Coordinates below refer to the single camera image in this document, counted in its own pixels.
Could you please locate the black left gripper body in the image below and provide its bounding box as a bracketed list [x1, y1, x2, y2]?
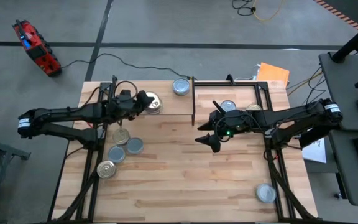
[104, 88, 139, 124]

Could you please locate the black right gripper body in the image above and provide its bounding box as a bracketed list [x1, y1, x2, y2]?
[209, 108, 255, 139]

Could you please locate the tuna can silver lid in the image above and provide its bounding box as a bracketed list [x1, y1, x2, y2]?
[221, 99, 237, 113]
[255, 183, 277, 204]
[172, 78, 191, 96]
[108, 145, 127, 164]

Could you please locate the Bumble Bee light tuna can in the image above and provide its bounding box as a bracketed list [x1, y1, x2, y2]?
[126, 137, 145, 156]

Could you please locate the orange paper sheet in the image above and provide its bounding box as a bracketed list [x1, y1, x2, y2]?
[256, 62, 291, 88]

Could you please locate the black desk leg beam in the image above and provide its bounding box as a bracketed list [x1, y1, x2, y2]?
[298, 119, 341, 149]

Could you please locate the white paper sheet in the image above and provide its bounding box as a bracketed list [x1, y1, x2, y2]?
[301, 126, 328, 164]

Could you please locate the red black portable power unit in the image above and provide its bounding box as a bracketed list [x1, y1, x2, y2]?
[12, 19, 62, 77]

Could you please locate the grey desk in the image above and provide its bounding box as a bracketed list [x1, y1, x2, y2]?
[318, 51, 358, 132]
[328, 129, 358, 208]

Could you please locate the grey metal cart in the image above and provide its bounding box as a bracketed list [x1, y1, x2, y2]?
[0, 126, 32, 224]

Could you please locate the black pole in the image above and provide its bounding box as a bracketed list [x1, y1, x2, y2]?
[331, 15, 358, 64]

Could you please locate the black floor mat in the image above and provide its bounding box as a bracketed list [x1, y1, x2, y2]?
[317, 0, 358, 29]

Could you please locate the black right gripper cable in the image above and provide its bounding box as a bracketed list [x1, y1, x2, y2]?
[214, 116, 232, 144]

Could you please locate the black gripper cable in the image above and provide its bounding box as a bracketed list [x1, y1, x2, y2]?
[214, 116, 232, 144]
[112, 79, 139, 104]

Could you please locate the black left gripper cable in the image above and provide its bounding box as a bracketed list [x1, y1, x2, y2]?
[112, 79, 139, 104]

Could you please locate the black aluminium frame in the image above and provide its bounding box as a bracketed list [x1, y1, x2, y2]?
[47, 75, 119, 224]
[193, 80, 318, 224]

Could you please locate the silver metal bracket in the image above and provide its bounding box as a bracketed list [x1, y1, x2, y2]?
[262, 126, 275, 139]

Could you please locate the yellow floor cable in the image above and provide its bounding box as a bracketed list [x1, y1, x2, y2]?
[252, 0, 287, 22]

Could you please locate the black coiled floor cable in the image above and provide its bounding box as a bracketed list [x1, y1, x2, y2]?
[231, 0, 257, 17]

